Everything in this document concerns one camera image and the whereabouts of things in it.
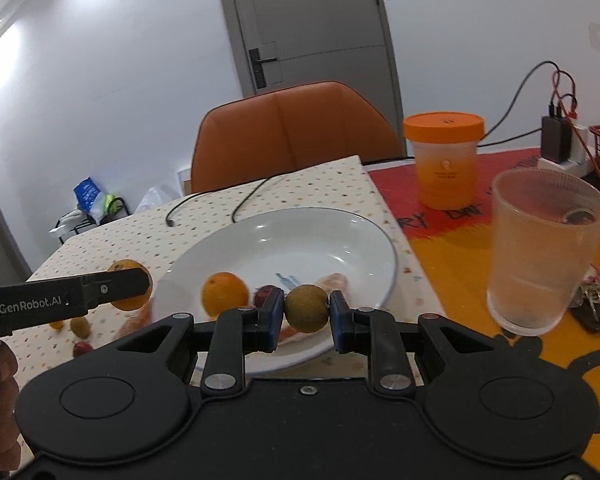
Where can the white item on rack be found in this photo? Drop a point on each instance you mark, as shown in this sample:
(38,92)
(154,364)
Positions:
(70,221)

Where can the white plate with blue rim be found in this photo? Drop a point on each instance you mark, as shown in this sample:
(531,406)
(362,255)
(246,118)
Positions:
(305,240)

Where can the person's left hand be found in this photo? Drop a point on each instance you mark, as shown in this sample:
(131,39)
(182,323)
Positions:
(0,410)

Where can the large peeled pomelo segment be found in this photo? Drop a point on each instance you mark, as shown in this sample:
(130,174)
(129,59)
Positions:
(137,325)

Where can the translucent plastic cup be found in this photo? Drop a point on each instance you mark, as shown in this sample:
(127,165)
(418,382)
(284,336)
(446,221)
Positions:
(540,260)

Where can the orange lidded jar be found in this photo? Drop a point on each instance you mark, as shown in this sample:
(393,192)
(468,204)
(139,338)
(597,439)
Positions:
(445,170)

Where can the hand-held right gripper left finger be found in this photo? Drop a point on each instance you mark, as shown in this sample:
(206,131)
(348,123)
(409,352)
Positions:
(275,320)

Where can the black metal rack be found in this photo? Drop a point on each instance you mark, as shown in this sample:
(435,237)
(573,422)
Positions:
(117,205)

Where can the white plastic bag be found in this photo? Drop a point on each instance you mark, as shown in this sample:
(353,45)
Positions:
(152,201)

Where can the small peeled pomelo segment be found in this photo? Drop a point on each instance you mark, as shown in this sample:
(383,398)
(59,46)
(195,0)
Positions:
(336,282)

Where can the brown kiwi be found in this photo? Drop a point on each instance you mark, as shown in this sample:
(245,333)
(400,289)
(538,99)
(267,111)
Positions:
(307,307)
(80,326)

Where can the black door lock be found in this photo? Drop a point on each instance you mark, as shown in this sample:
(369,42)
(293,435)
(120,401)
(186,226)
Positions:
(258,67)

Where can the orange leather chair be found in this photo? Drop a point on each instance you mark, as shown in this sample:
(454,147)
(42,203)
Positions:
(280,135)

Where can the yellow green bag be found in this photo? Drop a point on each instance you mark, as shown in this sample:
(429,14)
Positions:
(108,205)

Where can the white power strip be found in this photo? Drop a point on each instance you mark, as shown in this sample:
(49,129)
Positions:
(562,166)

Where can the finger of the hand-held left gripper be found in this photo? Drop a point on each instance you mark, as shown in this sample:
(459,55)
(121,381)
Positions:
(115,286)

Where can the small orange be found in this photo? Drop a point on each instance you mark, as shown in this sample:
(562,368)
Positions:
(55,324)

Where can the red plum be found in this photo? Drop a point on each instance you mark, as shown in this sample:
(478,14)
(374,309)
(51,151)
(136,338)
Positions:
(82,348)
(264,294)

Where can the grey door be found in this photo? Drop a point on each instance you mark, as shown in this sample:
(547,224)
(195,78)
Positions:
(320,10)

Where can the blue plastic bag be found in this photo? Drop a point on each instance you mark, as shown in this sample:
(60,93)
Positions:
(86,194)

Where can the cardboard box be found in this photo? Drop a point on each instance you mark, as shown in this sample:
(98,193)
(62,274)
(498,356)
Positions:
(185,180)

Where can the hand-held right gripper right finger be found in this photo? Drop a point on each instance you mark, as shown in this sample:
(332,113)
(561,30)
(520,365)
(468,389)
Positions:
(336,320)

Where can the black power adapter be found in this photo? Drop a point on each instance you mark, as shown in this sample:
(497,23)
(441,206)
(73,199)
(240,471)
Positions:
(556,137)

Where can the bunch of keys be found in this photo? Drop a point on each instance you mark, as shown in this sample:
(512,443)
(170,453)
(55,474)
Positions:
(592,305)

